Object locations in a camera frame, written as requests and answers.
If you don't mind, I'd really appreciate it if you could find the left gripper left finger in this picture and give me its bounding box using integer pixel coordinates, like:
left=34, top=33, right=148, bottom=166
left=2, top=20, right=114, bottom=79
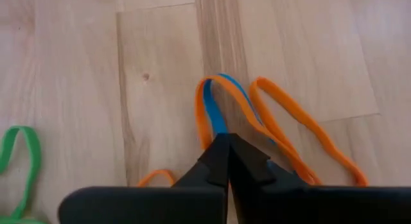
left=57, top=133, right=231, bottom=224

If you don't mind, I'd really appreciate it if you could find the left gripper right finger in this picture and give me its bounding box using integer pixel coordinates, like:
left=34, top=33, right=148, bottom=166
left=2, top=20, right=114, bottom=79
left=229, top=133, right=411, bottom=224

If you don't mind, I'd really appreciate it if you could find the orange rubber band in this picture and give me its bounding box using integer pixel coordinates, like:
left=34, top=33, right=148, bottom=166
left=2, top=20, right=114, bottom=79
left=194, top=74, right=322, bottom=187
left=137, top=168, right=177, bottom=188
left=248, top=76, right=370, bottom=188

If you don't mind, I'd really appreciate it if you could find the blue rubber band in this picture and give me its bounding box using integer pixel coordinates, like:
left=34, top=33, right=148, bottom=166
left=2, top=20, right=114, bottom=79
left=202, top=73, right=277, bottom=144

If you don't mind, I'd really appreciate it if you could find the green rubber band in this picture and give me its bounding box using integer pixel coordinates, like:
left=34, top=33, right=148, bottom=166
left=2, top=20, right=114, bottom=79
left=0, top=125, right=48, bottom=224

